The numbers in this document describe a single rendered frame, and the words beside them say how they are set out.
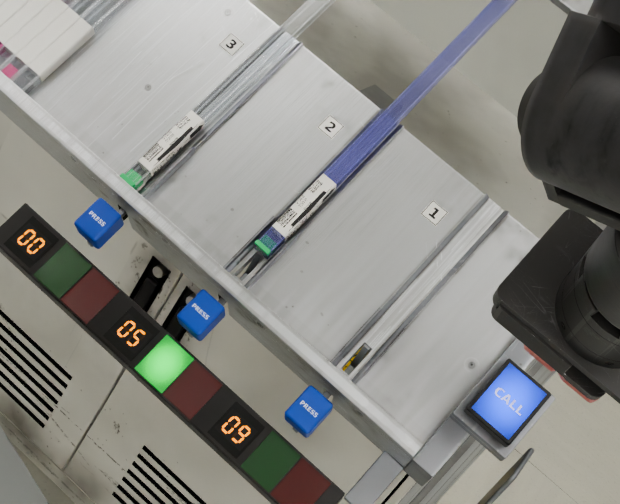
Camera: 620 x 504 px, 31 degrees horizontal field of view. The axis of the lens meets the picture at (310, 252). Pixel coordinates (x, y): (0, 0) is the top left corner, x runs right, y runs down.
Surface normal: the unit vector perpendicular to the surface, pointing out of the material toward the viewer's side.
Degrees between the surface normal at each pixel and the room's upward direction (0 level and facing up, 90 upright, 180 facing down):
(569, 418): 0
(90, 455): 90
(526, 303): 42
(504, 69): 90
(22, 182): 90
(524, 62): 90
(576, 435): 0
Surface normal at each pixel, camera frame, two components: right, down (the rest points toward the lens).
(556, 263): 0.04, -0.33
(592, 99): -0.57, -0.39
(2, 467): 0.48, -0.70
